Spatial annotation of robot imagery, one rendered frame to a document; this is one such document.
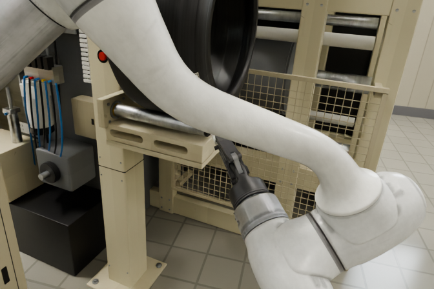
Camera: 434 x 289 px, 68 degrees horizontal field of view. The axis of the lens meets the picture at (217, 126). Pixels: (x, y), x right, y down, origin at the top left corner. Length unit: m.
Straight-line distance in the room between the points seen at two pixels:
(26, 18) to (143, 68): 0.24
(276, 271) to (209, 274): 1.23
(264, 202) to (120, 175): 0.84
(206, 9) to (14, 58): 0.43
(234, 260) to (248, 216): 1.25
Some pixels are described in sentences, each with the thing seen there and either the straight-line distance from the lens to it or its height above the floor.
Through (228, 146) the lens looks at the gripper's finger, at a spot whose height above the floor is 1.00.
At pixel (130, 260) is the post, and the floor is 0.18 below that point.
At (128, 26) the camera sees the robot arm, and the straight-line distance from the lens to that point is 0.38.
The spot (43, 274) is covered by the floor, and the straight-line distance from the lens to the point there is 1.88.
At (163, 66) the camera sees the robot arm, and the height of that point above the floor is 1.19.
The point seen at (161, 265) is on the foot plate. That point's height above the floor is 0.01.
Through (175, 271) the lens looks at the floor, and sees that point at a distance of 1.76.
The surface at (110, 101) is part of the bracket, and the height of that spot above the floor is 0.94.
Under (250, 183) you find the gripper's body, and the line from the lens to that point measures 0.61.
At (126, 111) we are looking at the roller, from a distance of 1.09.
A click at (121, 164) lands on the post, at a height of 0.65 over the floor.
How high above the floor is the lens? 1.28
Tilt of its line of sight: 22 degrees down
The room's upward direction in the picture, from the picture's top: 4 degrees clockwise
